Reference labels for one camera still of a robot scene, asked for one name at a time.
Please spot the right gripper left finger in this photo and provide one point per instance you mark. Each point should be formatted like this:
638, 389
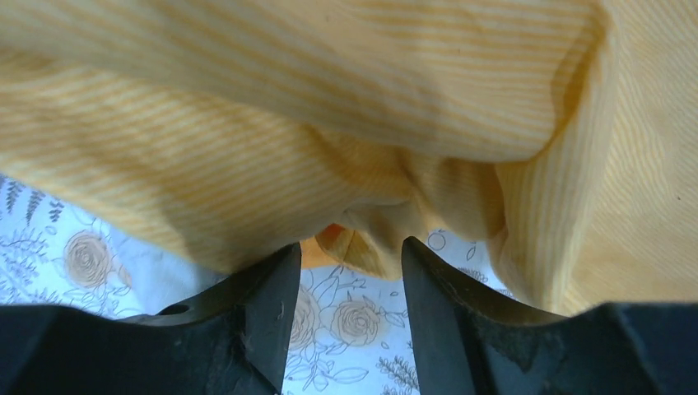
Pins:
229, 339

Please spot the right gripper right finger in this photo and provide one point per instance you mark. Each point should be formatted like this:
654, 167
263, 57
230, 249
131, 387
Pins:
470, 339

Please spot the orange pillowcase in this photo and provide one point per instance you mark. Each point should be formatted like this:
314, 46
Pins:
561, 133

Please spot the floral tablecloth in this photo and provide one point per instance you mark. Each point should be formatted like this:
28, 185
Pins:
350, 332

